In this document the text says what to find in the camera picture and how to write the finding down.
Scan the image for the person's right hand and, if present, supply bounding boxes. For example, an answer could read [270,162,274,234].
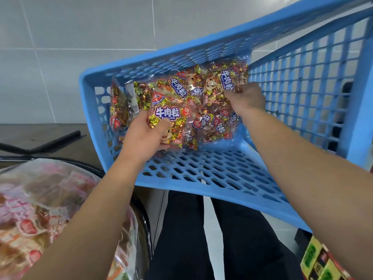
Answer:
[224,82,268,117]

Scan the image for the person's left hand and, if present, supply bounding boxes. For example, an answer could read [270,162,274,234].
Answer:
[117,109,176,170]

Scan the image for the handful of red snack packets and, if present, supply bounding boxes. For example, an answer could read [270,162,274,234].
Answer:
[146,93,193,149]

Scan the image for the blue plastic shopping basket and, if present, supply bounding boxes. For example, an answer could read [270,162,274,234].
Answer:
[78,0,373,234]

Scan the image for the clear acrylic snack shelves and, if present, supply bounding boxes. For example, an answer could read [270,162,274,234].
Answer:
[0,154,153,280]

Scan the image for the person's right forearm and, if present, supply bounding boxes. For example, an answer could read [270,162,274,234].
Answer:
[236,108,373,280]

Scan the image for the person's black clothing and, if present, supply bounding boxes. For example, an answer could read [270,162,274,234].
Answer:
[146,191,304,280]

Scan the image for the black pole rod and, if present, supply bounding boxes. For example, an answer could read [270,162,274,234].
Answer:
[0,130,87,155]

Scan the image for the pile of pink-label meat packets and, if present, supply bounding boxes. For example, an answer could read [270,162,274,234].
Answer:
[0,166,138,280]

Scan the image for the red green printed carton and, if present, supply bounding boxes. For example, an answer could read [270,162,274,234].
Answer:
[300,235,353,280]

